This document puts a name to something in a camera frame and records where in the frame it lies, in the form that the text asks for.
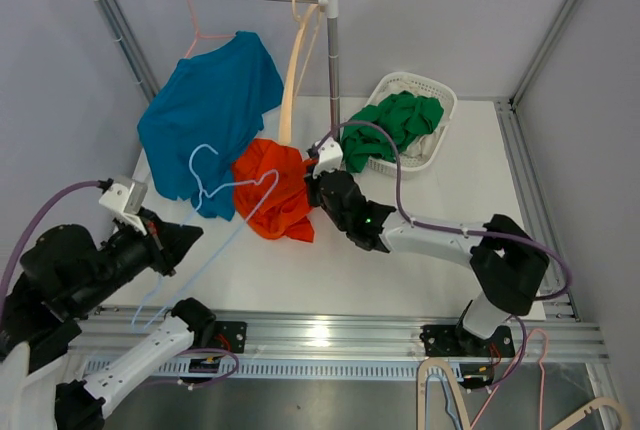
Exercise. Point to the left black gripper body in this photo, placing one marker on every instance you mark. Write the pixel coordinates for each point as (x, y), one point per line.
(131, 251)

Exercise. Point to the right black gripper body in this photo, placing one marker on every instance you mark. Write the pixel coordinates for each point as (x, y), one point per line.
(316, 199)

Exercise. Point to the light blue plastic hanger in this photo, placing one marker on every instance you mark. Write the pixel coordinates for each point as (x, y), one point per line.
(204, 194)

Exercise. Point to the orange t shirt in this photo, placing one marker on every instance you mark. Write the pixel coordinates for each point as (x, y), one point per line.
(286, 211)

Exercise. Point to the beige plastic hanger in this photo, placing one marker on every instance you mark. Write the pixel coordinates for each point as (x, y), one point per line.
(304, 44)

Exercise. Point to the green t shirt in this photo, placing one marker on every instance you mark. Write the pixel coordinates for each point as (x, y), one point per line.
(403, 116)

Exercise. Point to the blue t shirt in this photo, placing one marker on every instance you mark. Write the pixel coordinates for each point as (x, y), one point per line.
(217, 98)

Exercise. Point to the pink plastic hanger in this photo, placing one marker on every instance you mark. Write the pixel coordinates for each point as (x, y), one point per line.
(198, 34)

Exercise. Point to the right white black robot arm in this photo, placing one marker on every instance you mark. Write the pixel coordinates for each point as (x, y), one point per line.
(501, 256)

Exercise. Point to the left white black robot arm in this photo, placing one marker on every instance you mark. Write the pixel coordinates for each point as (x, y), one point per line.
(65, 277)

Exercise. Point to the beige hanger bottom centre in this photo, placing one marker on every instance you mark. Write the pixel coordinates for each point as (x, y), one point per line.
(439, 370)

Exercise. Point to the pink hanger bottom right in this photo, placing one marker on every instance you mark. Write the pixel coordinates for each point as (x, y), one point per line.
(540, 362)

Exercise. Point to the beige hanger bottom right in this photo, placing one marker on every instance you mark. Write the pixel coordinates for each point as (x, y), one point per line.
(593, 406)

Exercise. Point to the white plastic laundry basket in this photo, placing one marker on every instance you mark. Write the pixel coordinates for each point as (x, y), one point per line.
(409, 172)

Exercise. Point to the cream cloth in basket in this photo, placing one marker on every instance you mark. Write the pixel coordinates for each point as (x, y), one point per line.
(422, 148)

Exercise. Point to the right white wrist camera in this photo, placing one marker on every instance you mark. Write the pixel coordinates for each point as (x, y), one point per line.
(328, 157)

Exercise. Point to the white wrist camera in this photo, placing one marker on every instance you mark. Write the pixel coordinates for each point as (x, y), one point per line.
(328, 157)
(123, 199)

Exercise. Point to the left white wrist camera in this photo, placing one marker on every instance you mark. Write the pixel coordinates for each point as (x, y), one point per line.
(123, 199)

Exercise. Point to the aluminium rail frame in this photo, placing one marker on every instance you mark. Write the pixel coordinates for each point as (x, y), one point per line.
(334, 337)

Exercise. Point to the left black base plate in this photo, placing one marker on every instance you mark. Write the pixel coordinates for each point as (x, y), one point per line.
(225, 334)

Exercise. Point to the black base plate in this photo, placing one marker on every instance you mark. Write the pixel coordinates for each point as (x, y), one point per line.
(451, 340)
(225, 334)

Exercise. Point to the white slotted cable duct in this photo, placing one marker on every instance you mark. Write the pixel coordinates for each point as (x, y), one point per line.
(293, 369)

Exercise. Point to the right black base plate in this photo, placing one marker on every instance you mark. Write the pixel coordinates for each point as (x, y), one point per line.
(451, 340)

